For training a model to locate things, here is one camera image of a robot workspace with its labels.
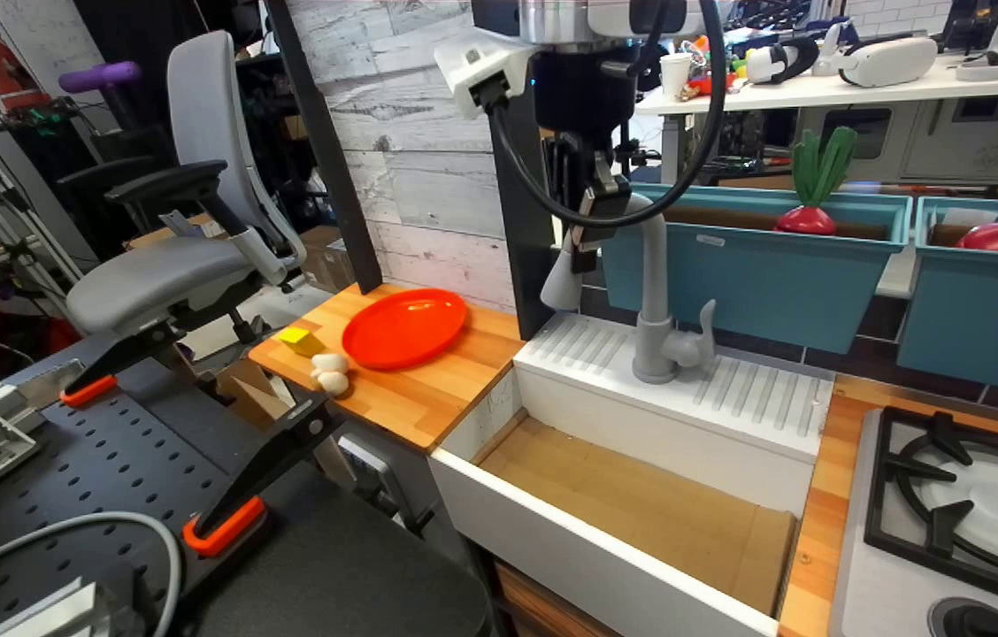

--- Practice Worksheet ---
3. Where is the white desk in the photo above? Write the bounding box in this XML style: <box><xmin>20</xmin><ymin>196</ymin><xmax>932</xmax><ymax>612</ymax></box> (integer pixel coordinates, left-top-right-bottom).
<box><xmin>638</xmin><ymin>55</ymin><xmax>998</xmax><ymax>192</ymax></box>

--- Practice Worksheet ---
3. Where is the white cup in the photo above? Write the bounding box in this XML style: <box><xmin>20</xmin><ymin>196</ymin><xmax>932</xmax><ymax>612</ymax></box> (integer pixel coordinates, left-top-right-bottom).
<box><xmin>655</xmin><ymin>49</ymin><xmax>696</xmax><ymax>107</ymax></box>

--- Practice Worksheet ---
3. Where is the wooden cutting board top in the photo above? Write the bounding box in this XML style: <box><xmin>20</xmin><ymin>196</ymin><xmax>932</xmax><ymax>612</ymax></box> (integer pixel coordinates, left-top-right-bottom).
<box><xmin>246</xmin><ymin>279</ymin><xmax>528</xmax><ymax>455</ymax></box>

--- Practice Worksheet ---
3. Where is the toy gas stove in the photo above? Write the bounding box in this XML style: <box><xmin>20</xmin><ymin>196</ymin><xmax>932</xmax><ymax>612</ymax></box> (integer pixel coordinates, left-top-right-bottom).
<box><xmin>832</xmin><ymin>404</ymin><xmax>998</xmax><ymax>637</ymax></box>

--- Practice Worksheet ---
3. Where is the wooden stove counter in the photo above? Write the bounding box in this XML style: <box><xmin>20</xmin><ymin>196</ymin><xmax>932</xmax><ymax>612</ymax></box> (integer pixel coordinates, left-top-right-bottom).
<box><xmin>780</xmin><ymin>372</ymin><xmax>998</xmax><ymax>637</ymax></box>

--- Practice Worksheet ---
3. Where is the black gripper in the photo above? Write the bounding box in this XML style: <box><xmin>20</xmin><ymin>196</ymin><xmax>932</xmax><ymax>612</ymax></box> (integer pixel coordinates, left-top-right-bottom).
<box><xmin>531</xmin><ymin>49</ymin><xmax>646</xmax><ymax>240</ymax></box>

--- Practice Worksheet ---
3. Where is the grey toy faucet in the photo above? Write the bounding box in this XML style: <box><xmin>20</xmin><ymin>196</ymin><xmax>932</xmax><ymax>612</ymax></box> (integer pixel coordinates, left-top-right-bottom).
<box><xmin>538</xmin><ymin>192</ymin><xmax>722</xmax><ymax>389</ymax></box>

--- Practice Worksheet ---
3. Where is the orange round plate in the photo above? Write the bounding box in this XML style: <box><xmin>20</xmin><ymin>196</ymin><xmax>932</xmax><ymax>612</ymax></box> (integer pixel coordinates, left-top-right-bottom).
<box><xmin>341</xmin><ymin>288</ymin><xmax>474</xmax><ymax>376</ymax></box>

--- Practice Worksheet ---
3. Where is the black orange bar clamp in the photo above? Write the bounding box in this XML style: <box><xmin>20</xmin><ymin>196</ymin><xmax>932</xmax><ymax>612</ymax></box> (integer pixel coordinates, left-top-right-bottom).
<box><xmin>54</xmin><ymin>315</ymin><xmax>190</xmax><ymax>410</ymax></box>
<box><xmin>179</xmin><ymin>397</ymin><xmax>337</xmax><ymax>564</ymax></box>

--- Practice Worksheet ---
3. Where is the white headset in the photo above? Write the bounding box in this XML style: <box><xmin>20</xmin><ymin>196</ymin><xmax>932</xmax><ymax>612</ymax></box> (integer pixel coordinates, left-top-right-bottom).
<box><xmin>834</xmin><ymin>32</ymin><xmax>942</xmax><ymax>91</ymax></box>

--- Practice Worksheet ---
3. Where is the black perforated table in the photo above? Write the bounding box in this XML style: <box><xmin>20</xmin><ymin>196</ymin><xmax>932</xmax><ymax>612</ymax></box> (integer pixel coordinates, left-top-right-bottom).
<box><xmin>0</xmin><ymin>352</ymin><xmax>491</xmax><ymax>637</ymax></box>

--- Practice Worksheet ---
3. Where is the yellow block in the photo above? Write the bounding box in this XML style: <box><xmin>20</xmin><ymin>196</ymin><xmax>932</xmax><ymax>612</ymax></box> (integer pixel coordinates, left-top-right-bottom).
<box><xmin>278</xmin><ymin>327</ymin><xmax>324</xmax><ymax>360</ymax></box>

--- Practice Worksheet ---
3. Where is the white toy sink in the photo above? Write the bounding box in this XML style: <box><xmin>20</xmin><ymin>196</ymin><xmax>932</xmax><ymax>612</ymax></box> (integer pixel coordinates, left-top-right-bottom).
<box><xmin>423</xmin><ymin>313</ymin><xmax>839</xmax><ymax>637</ymax></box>

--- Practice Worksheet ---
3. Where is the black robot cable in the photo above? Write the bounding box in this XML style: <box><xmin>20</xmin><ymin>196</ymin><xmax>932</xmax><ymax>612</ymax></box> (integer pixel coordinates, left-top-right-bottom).
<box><xmin>486</xmin><ymin>0</ymin><xmax>729</xmax><ymax>232</ymax></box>

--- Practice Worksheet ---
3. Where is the grey office chair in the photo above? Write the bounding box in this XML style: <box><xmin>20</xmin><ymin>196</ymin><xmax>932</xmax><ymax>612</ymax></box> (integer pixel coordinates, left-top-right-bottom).
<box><xmin>54</xmin><ymin>29</ymin><xmax>314</xmax><ymax>349</ymax></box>

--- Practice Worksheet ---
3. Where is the black frame post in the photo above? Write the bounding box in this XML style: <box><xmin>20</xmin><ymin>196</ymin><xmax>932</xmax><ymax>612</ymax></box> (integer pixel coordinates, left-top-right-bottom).
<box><xmin>264</xmin><ymin>0</ymin><xmax>386</xmax><ymax>297</ymax></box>
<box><xmin>491</xmin><ymin>103</ymin><xmax>560</xmax><ymax>345</ymax></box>

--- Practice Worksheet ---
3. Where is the grey cable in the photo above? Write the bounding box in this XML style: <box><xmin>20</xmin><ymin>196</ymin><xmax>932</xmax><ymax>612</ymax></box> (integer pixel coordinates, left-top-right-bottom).
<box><xmin>0</xmin><ymin>507</ymin><xmax>186</xmax><ymax>637</ymax></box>

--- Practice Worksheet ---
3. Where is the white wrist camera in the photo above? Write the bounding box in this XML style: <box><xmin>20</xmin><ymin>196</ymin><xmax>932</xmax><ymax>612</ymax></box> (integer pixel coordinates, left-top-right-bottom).
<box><xmin>433</xmin><ymin>38</ymin><xmax>541</xmax><ymax>116</ymax></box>

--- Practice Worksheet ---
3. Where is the teal planter box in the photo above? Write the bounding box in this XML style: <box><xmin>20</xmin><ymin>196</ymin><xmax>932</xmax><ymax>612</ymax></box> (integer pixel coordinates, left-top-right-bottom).
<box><xmin>603</xmin><ymin>182</ymin><xmax>915</xmax><ymax>357</ymax></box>
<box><xmin>894</xmin><ymin>192</ymin><xmax>998</xmax><ymax>404</ymax></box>

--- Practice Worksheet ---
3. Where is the grey wood backsplash panel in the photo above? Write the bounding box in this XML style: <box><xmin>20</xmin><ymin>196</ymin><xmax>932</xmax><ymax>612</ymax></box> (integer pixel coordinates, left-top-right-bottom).
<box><xmin>284</xmin><ymin>0</ymin><xmax>528</xmax><ymax>313</ymax></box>

